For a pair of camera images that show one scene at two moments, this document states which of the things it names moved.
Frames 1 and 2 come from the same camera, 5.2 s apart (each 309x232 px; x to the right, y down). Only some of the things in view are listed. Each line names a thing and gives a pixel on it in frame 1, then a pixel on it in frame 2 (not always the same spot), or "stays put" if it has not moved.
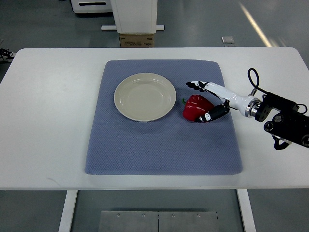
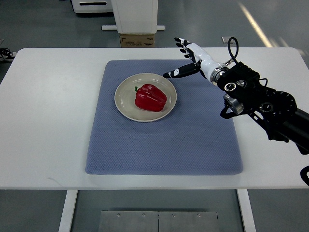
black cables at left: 6,54 stays put
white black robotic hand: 244,104 -> 202,62
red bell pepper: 195,106 -> 149,98
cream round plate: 144,97 stays put
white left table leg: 68,210 stays put
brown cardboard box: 135,40 stays put
